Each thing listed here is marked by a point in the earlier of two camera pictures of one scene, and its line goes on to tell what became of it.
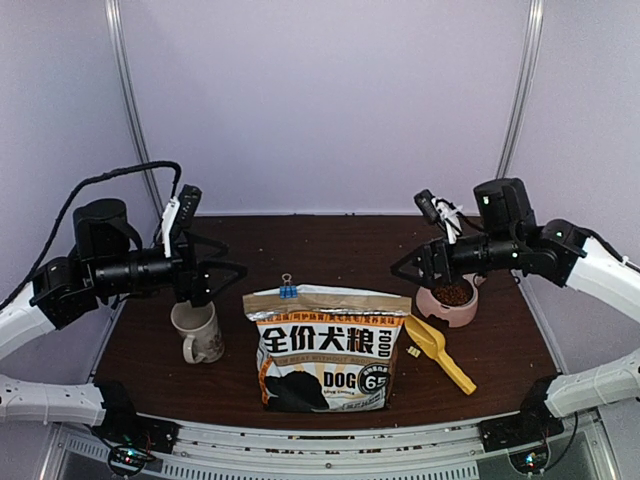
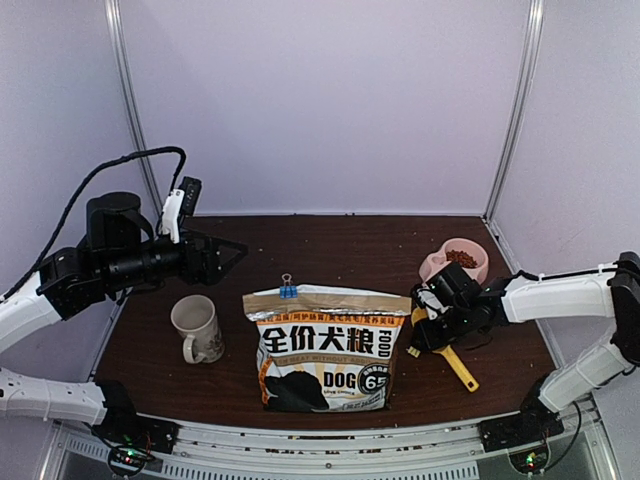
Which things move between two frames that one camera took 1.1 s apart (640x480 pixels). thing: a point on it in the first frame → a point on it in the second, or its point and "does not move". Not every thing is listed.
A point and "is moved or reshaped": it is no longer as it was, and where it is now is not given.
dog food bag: [331, 349] does not move
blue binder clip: [287, 290] does not move
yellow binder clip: [412, 350] does not move
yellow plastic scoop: [432, 343] is moved or reshaped
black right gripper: [425, 253] → [428, 339]
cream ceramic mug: [203, 338] does not move
